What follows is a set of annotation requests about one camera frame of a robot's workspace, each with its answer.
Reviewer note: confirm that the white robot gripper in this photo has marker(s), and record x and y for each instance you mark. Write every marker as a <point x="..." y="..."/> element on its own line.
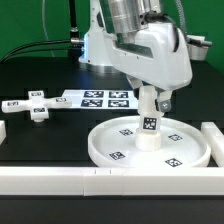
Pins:
<point x="155" y="62"/>

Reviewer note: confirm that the white round table top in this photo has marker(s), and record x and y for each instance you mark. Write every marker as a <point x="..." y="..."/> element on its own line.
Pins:
<point x="120" y="142"/>

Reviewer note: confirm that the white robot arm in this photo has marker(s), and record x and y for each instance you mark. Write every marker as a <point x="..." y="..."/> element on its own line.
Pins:
<point x="123" y="18"/>

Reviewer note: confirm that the white marker tag sheet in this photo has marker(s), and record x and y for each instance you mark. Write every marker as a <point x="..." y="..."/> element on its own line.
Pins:
<point x="102" y="99"/>

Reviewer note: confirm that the white right fence bar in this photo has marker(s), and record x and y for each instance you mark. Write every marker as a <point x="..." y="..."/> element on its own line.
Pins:
<point x="215" y="139"/>

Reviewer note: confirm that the white fence bar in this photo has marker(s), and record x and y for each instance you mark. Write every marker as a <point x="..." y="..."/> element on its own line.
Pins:
<point x="110" y="181"/>
<point x="2" y="131"/>
<point x="215" y="139"/>

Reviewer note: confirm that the white cross-shaped table base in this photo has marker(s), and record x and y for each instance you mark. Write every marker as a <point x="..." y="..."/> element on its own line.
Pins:
<point x="37" y="104"/>

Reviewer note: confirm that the white left fence bar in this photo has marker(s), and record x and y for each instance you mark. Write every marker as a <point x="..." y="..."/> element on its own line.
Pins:
<point x="2" y="131"/>

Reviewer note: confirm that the white front fence bar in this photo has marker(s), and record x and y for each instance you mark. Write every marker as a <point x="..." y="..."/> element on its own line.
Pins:
<point x="110" y="181"/>

